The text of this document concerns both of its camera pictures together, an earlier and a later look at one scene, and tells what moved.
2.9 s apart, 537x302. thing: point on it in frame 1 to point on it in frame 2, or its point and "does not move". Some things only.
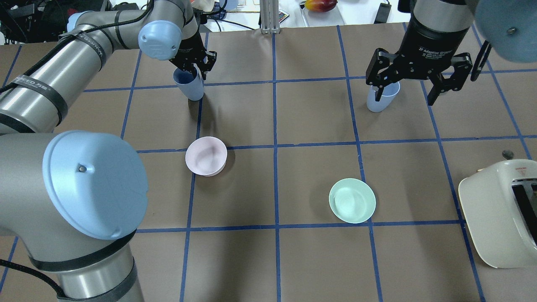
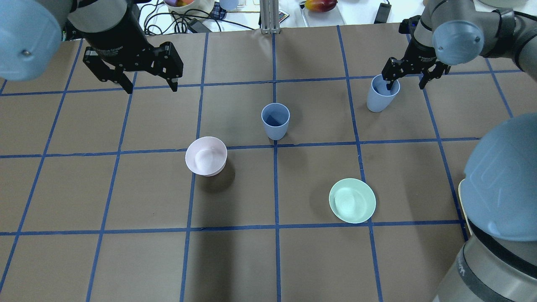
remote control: (282, 15) does not move
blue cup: (191, 82) to (275, 117)
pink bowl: (206, 156) does not move
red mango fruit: (320, 6) does not move
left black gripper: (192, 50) to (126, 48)
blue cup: (389, 93) does not move
